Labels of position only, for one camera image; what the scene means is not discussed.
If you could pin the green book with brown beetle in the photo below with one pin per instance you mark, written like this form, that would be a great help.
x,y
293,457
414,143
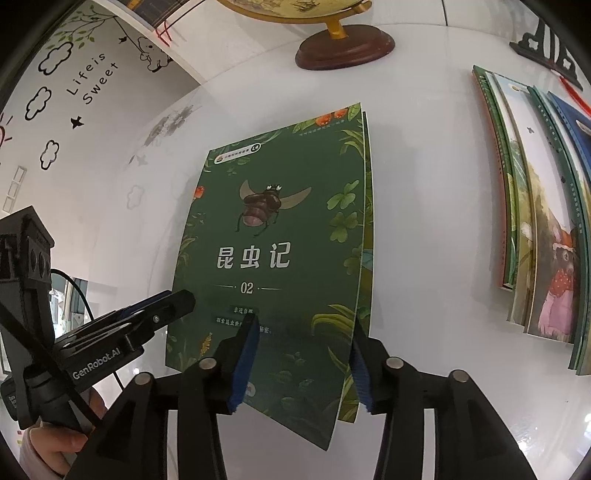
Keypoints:
x,y
277,221

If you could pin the black lettering wall decal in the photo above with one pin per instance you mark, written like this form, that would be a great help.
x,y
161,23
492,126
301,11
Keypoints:
x,y
86,98

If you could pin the white wall switch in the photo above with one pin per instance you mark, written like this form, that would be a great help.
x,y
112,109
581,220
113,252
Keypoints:
x,y
14,189

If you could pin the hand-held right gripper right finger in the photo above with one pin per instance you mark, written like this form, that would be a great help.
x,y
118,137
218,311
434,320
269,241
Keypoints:
x,y
358,369

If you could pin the blue book with eagle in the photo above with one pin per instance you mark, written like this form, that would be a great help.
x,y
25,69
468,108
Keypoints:
x,y
575,120

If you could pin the rabbit book with swimming rabbit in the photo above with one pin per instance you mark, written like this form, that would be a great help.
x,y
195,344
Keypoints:
x,y
582,350

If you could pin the black fan stand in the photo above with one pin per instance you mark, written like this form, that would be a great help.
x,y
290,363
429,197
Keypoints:
x,y
545,50

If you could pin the green book with yellow flowers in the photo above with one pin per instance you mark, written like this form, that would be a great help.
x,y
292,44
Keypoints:
x,y
505,230

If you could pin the yellow desk globe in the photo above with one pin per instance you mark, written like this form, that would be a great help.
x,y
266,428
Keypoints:
x,y
341,50

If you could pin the red tassel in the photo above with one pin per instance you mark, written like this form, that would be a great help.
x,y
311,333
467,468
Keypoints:
x,y
577,97

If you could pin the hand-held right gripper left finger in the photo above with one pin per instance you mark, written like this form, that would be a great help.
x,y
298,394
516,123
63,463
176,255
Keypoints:
x,y
244,364

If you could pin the person's left hand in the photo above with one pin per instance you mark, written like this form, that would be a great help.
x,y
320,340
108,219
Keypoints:
x,y
60,443

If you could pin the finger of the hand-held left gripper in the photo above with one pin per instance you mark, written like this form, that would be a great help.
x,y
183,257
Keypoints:
x,y
175,307
143,305

